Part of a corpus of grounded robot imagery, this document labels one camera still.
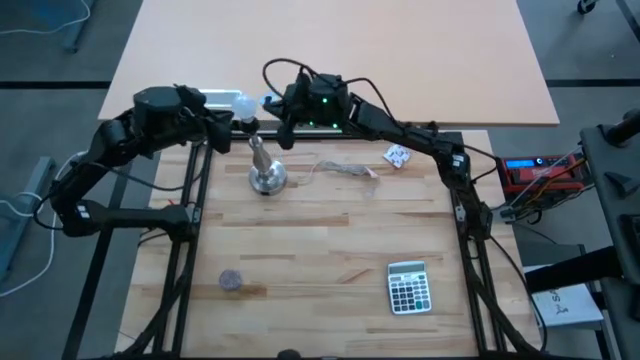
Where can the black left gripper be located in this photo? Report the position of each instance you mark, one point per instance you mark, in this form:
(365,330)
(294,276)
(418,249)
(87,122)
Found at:
(197,107)

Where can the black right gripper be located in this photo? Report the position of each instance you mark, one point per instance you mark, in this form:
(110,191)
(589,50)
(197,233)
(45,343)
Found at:
(297,100)

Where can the white lightbulb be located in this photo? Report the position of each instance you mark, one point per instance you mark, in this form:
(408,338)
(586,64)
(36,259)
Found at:
(245,106)

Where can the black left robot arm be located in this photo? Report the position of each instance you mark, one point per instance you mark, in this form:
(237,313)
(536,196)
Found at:
(115,135)

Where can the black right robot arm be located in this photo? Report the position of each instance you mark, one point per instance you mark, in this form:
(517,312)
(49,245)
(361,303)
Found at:
(400,132)

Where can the silver metal lamp stand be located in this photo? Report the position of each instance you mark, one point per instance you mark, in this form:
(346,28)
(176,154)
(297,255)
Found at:
(267,177)

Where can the clear plastic wrapper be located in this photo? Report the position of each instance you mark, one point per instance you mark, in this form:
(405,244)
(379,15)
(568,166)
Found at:
(345,169)

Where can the small white orange printed packet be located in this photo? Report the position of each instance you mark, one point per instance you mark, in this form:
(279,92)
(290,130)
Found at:
(396,156)

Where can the grey round pad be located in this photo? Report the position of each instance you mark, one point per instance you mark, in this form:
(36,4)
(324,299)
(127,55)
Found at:
(230,280)

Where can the beige wooden desk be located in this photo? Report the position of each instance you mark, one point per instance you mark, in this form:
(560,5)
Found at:
(425,40)

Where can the blue grey desk leg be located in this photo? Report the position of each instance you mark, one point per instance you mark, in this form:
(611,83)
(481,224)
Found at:
(75,30)

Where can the grey desk calculator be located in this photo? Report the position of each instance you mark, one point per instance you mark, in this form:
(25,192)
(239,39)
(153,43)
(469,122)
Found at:
(409,290)

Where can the red power supply unit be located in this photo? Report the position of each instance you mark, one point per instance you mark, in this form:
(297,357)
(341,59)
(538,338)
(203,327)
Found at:
(550,165)

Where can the black chair caster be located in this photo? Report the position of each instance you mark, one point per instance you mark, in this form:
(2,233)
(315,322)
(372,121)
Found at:
(586,6)

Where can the black bar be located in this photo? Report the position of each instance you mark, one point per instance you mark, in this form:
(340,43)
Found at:
(575,270)

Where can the white printed paper box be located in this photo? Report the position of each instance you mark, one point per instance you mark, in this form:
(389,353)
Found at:
(565,305)

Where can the dark grey equipment cart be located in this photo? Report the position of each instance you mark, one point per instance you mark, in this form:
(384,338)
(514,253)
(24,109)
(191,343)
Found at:
(615,200)

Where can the black aluminium frame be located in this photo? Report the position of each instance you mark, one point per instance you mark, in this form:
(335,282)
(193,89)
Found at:
(375,135)

